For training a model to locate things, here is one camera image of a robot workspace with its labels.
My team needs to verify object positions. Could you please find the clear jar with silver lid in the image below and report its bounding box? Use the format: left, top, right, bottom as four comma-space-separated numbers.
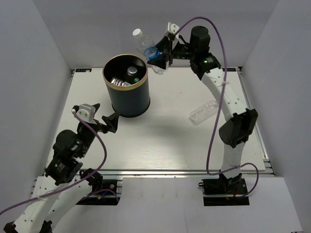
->
127, 66, 138, 77

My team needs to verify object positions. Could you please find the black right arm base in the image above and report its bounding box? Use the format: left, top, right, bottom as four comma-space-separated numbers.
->
198, 179, 250, 207

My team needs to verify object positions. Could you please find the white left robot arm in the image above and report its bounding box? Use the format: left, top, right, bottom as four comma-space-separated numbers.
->
3, 103, 120, 233

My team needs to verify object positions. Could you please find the blue sticker corner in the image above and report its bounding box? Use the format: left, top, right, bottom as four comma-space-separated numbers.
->
75, 68, 92, 73
223, 67, 237, 72

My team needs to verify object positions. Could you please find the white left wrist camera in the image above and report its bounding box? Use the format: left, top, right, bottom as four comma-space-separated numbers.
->
71, 104, 96, 123

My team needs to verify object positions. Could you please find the clear bottle blue label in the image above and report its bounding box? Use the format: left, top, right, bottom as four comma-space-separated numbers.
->
132, 29, 161, 61

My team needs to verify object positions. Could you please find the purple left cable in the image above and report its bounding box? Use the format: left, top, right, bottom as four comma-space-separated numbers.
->
0, 113, 120, 216

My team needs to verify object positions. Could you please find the blue sticker left corner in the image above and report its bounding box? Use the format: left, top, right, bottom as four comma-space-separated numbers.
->
75, 68, 92, 73

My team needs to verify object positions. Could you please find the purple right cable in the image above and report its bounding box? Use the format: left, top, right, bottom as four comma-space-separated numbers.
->
174, 16, 259, 200

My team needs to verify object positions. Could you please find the clear bottle white cap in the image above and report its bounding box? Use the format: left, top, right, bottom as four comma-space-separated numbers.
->
189, 100, 219, 125

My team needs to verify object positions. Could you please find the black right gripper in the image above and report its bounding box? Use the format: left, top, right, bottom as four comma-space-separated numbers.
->
147, 36, 196, 70

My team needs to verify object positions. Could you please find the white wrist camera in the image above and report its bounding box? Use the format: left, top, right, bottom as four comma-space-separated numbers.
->
164, 22, 180, 41
71, 104, 96, 123

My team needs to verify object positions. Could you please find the dark bin with gold rim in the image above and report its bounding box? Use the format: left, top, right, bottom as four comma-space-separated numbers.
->
102, 54, 151, 117

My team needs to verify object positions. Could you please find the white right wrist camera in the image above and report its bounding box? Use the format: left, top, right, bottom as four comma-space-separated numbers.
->
164, 22, 180, 41

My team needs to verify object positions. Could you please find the clear bottle green white label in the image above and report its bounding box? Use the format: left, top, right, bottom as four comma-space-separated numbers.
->
110, 77, 131, 86

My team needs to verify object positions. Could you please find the aluminium rail front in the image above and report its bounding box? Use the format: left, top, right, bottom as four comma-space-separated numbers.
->
98, 167, 276, 177

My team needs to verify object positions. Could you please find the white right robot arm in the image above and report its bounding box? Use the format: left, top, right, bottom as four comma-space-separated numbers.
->
148, 22, 258, 194

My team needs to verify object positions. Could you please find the blue sticker right corner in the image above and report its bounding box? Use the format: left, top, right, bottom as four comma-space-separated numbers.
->
223, 67, 237, 72

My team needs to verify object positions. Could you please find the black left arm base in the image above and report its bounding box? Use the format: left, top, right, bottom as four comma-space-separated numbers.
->
76, 179, 122, 206

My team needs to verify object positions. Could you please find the purple cable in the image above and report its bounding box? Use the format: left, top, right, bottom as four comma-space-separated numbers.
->
174, 16, 259, 200
0, 113, 120, 216

